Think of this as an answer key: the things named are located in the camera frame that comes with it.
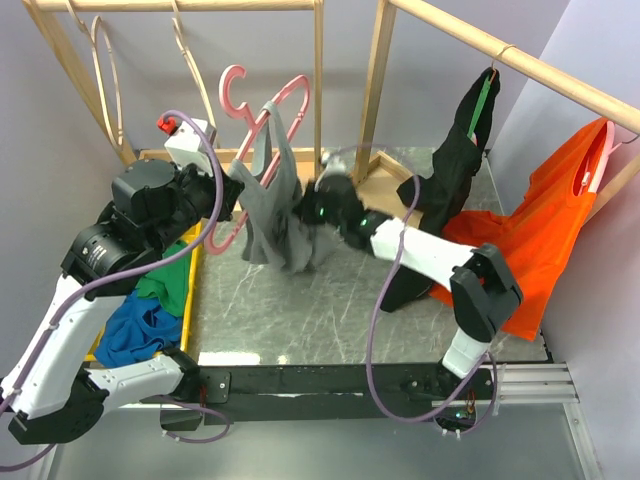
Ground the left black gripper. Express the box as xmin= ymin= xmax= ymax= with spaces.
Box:
xmin=150 ymin=152 xmax=245 ymax=253

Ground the grey tank top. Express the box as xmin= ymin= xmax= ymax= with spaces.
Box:
xmin=228 ymin=101 xmax=336 ymax=274

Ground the pink plastic hanger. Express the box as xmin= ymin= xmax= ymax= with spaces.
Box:
xmin=204 ymin=64 xmax=312 ymax=256

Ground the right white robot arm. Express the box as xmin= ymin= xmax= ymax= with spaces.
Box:
xmin=294 ymin=171 xmax=523 ymax=398

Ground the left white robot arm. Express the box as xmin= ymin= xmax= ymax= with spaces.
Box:
xmin=1 ymin=159 xmax=242 ymax=445

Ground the left beige wooden hanger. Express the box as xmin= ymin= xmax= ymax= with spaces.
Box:
xmin=65 ymin=0 xmax=125 ymax=149

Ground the beige wooden hanger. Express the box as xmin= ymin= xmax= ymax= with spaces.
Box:
xmin=65 ymin=0 xmax=125 ymax=149
xmin=170 ymin=0 xmax=217 ymax=128

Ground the middle beige wooden hanger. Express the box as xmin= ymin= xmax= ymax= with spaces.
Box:
xmin=170 ymin=0 xmax=217 ymax=128

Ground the green plastic hanger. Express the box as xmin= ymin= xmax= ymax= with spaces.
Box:
xmin=467 ymin=44 xmax=515 ymax=145

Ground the light pink hanger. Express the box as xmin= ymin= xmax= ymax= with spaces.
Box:
xmin=572 ymin=120 xmax=639 ymax=197

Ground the yellow plastic bin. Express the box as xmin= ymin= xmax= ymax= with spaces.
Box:
xmin=83 ymin=219 xmax=204 ymax=362

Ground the right wooden clothes rack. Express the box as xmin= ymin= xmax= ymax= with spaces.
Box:
xmin=349 ymin=0 xmax=640 ymax=226

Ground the wooden clothes rack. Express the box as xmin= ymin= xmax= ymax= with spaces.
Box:
xmin=23 ymin=0 xmax=324 ymax=173
xmin=349 ymin=0 xmax=640 ymax=226

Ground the green garment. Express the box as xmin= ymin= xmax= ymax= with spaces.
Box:
xmin=136 ymin=253 xmax=191 ymax=317

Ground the black garment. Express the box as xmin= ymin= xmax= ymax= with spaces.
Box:
xmin=381 ymin=67 xmax=500 ymax=313

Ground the blue garment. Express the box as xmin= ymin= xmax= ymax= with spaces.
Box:
xmin=94 ymin=290 xmax=184 ymax=368

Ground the orange garment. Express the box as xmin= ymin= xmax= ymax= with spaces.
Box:
xmin=443 ymin=118 xmax=607 ymax=341

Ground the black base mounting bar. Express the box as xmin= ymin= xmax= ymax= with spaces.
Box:
xmin=138 ymin=360 xmax=497 ymax=434

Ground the left wooden clothes rack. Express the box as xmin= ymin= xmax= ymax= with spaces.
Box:
xmin=23 ymin=0 xmax=324 ymax=173

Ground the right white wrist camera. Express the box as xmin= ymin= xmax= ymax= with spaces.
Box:
xmin=321 ymin=152 xmax=349 ymax=176

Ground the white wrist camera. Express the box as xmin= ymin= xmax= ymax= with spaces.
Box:
xmin=156 ymin=117 xmax=213 ymax=176
xmin=321 ymin=152 xmax=349 ymax=176

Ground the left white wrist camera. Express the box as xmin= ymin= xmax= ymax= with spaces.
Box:
xmin=156 ymin=117 xmax=213 ymax=176

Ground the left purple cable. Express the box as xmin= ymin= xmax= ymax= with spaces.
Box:
xmin=0 ymin=109 xmax=235 ymax=471

